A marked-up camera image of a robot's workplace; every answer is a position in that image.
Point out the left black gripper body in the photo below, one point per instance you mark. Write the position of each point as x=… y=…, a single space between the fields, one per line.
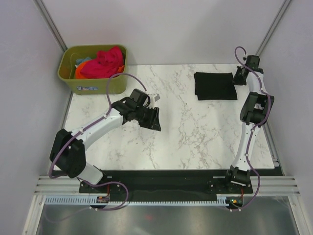
x=146 y=117

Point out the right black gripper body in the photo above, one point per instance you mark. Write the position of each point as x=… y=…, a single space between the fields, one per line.
x=238 y=80

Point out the black t shirt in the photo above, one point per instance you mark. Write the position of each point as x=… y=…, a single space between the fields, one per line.
x=214 y=86

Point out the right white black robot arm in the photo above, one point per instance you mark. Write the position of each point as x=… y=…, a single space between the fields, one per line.
x=253 y=115

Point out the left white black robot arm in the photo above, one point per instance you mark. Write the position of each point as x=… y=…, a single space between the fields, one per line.
x=69 y=148

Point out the red t shirt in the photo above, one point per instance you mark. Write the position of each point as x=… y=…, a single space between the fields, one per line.
x=108 y=63

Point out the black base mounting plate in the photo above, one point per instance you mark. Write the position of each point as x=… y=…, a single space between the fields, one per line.
x=165 y=185

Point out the orange t shirt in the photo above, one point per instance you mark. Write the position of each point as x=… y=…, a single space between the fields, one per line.
x=85 y=70

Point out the light blue t shirt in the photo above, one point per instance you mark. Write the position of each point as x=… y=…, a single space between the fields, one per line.
x=81 y=60

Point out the olive green plastic bin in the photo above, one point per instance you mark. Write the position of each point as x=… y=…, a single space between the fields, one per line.
x=67 y=68

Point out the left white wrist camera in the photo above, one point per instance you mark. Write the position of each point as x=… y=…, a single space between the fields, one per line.
x=152 y=99

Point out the right aluminium frame post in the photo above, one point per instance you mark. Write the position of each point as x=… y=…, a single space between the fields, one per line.
x=273 y=27

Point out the aluminium frame post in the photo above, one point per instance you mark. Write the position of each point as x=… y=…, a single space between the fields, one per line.
x=50 y=23
x=273 y=27

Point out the white slotted cable duct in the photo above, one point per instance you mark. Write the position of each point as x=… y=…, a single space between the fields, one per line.
x=100 y=201

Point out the left aluminium frame post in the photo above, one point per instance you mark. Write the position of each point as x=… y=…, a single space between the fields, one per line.
x=50 y=23

